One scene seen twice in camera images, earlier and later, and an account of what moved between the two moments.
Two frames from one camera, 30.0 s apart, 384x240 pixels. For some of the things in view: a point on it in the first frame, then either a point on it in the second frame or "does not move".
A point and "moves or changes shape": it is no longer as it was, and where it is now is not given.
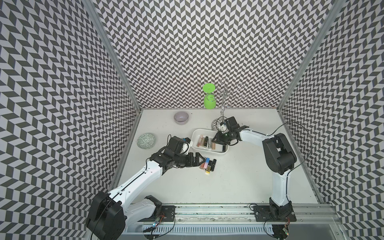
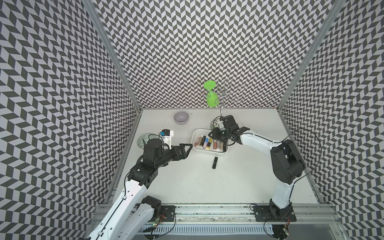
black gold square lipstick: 208,170 -> 210,140
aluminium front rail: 305,213 does not move
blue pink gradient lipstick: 206,163 -> 205,143
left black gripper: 190,162 -> 183,154
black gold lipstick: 206,139 moves or changes shape
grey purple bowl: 181,118 does not move
